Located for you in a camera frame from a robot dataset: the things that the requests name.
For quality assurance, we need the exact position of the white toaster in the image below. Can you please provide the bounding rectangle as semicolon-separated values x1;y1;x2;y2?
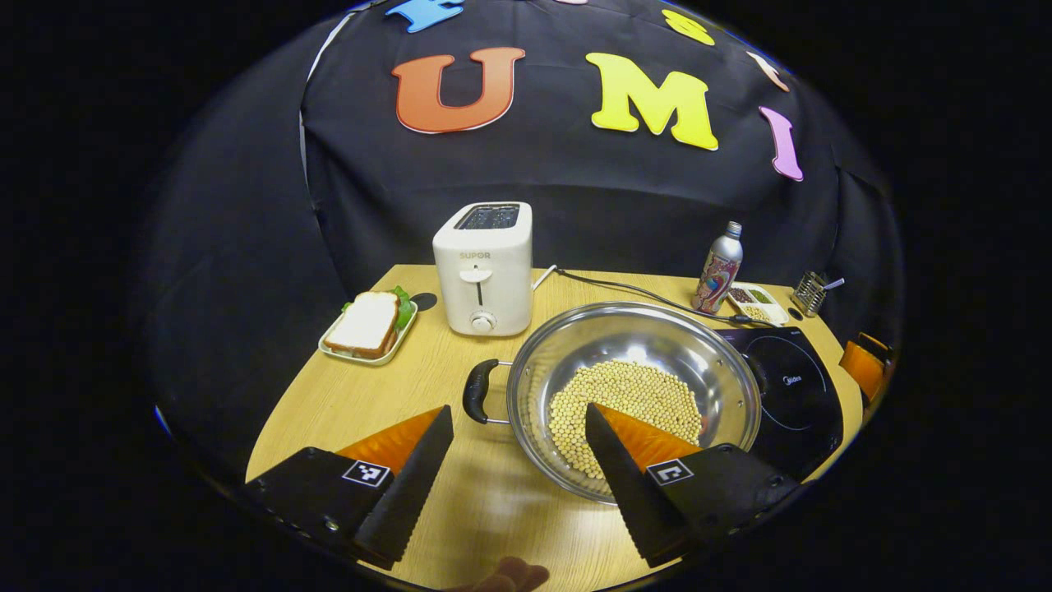
432;201;534;337

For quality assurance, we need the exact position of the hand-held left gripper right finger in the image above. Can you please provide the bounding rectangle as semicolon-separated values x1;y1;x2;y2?
584;402;802;570

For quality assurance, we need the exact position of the black induction cooktop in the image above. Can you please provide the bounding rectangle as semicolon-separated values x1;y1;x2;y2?
713;326;846;480

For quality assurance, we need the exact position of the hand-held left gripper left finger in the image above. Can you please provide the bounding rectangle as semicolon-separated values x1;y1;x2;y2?
242;405;455;571

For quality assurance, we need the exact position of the black cooktop cable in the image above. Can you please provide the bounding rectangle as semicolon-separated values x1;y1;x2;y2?
556;268;753;324

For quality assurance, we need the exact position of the silver printed bottle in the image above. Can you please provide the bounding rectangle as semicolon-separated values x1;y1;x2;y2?
692;220;745;315

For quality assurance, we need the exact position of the sandwich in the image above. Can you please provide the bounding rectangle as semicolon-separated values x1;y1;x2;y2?
325;291;401;360

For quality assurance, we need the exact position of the metal wire holder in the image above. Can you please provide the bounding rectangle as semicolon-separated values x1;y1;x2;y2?
792;271;828;318

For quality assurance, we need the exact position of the stainless steel pot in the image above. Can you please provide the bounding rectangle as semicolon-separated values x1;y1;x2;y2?
462;301;765;505

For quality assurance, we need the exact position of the pile of soybeans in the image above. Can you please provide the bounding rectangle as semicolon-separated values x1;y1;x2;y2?
548;359;704;480

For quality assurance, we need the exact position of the black backdrop cloth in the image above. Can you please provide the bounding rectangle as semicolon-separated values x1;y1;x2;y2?
136;0;905;486

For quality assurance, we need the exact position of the pale green plate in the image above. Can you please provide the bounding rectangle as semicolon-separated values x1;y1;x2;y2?
318;298;419;367

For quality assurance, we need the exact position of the white divided dish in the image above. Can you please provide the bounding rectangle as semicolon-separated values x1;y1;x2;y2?
727;282;791;327

